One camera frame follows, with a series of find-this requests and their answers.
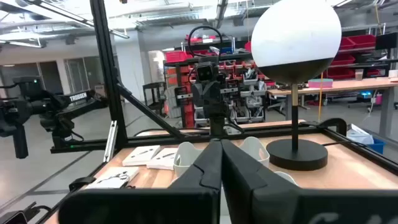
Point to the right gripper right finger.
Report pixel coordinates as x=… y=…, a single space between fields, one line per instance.
x=280 y=205

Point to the red plastic storage bin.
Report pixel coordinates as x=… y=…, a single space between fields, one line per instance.
x=175 y=56
x=362 y=41
x=343 y=59
x=340 y=73

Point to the pink and teal box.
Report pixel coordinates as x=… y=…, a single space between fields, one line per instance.
x=320 y=83

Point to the black table edge clamp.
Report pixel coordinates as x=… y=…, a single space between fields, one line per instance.
x=81 y=183

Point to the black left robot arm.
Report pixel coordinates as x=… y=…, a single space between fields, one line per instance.
x=217 y=127

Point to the black shelving rack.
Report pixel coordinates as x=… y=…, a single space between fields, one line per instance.
x=186 y=93

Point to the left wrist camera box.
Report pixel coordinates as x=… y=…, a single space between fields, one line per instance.
x=205 y=72

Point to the black aluminium rig frame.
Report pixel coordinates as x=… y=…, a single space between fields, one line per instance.
x=109 y=77

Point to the black stool cart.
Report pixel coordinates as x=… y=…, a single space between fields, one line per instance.
x=154 y=93

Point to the blue plastic floor bin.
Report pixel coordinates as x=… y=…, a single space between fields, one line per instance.
x=378 y=146

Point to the black background robot arm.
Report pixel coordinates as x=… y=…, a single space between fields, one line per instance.
x=46 y=105

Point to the white crumpled paper bag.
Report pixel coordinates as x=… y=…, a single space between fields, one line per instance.
x=359 y=135

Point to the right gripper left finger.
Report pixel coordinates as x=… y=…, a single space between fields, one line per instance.
x=192 y=205

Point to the white globe table lamp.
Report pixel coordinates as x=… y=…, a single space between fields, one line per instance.
x=295 y=31

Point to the silver metal bar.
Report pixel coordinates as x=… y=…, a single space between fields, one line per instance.
x=110 y=143

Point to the wooden workbench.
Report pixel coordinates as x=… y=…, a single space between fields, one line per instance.
x=357 y=84

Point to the white leaflet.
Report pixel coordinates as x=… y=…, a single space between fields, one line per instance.
x=112 y=178

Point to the black corner clamp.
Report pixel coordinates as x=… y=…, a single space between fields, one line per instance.
x=337 y=123

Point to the white printed box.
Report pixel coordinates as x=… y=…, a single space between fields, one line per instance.
x=141 y=155
x=161 y=158

